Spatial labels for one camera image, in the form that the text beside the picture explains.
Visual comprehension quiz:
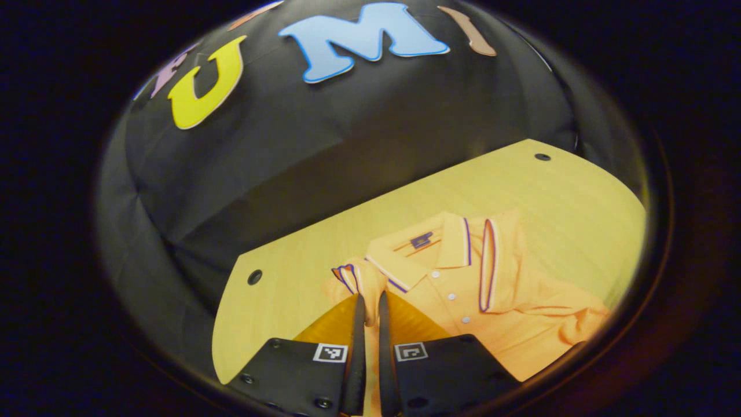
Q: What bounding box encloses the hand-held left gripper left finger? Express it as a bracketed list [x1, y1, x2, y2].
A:
[226, 292, 367, 417]

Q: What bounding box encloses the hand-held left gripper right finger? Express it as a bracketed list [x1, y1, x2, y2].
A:
[378, 291, 522, 417]

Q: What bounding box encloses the orange T-shirt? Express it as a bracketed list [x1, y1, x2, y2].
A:
[324, 208, 613, 417]

